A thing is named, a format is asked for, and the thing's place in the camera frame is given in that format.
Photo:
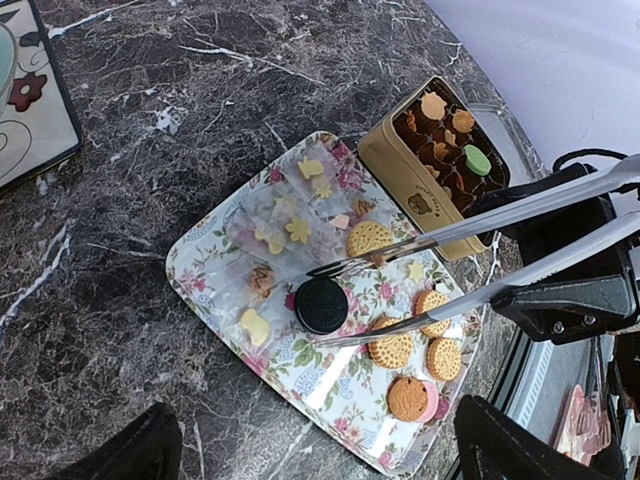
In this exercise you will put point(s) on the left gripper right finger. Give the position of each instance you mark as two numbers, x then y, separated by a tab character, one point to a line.
493	446

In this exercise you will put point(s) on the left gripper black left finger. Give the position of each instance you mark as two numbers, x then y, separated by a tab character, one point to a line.
149	447

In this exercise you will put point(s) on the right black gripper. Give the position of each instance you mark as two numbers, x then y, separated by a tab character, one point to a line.
595	296

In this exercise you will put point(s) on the metal serving tongs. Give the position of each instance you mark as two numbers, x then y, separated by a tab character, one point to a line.
500	268

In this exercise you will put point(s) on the green macaron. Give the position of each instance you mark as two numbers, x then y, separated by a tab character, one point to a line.
476	161

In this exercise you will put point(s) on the black sandwich cookie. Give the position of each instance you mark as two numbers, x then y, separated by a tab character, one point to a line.
321	306

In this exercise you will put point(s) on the pink macaron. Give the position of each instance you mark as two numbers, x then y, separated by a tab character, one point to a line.
432	401

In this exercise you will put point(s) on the chocolate chip cookie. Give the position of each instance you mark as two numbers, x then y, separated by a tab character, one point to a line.
407	398

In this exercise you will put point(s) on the round waffle cookie bottom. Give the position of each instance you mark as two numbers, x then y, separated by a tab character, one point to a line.
444	359

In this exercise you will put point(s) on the pink tray outside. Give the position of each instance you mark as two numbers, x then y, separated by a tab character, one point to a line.
580	435

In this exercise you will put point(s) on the flower shaped cookie centre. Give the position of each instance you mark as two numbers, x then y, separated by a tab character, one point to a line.
392	352

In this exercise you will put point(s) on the gold cookie tin box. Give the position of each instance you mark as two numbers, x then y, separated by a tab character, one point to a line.
421	163

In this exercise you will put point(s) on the floral rectangular tray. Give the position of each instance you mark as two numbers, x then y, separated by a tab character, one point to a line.
244	270

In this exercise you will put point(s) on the silver tin lid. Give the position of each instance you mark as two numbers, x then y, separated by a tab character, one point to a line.
493	122

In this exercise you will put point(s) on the floral square coaster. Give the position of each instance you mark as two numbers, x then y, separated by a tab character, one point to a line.
39	124

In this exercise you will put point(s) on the green ceramic bowl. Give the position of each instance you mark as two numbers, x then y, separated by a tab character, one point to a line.
8	62

